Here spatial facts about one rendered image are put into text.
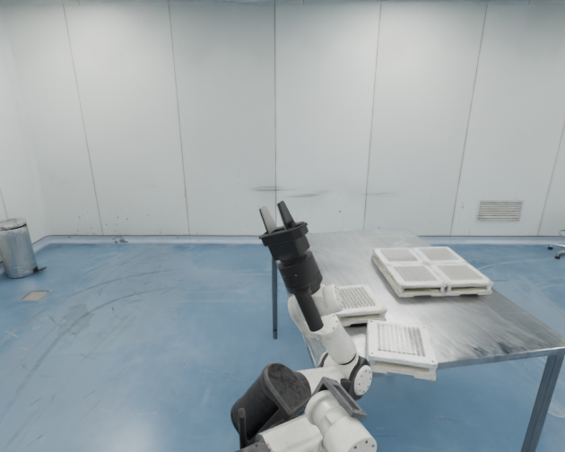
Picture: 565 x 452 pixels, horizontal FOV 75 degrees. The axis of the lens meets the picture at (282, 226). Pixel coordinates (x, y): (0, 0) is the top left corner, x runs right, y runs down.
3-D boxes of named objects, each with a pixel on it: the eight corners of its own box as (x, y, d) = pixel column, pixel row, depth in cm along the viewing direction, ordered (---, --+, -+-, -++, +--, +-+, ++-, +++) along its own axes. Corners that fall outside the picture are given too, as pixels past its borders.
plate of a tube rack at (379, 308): (320, 291, 185) (320, 287, 184) (366, 287, 189) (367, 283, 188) (334, 317, 162) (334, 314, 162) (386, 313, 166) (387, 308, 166)
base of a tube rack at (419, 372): (366, 332, 161) (367, 327, 160) (425, 340, 156) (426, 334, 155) (366, 370, 138) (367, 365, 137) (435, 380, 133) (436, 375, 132)
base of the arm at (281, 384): (283, 452, 82) (243, 462, 75) (261, 399, 91) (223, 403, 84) (323, 412, 77) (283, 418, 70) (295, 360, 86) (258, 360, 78)
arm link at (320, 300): (326, 259, 89) (343, 299, 91) (286, 272, 91) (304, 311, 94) (323, 279, 78) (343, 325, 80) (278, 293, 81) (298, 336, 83)
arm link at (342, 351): (354, 324, 91) (377, 365, 101) (322, 312, 98) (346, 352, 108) (332, 360, 86) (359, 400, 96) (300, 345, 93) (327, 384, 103)
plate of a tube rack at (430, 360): (367, 322, 159) (367, 318, 158) (427, 329, 154) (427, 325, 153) (367, 360, 136) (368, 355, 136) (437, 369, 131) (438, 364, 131)
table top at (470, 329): (268, 239, 276) (267, 235, 275) (404, 231, 293) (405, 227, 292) (319, 384, 136) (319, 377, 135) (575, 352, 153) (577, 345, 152)
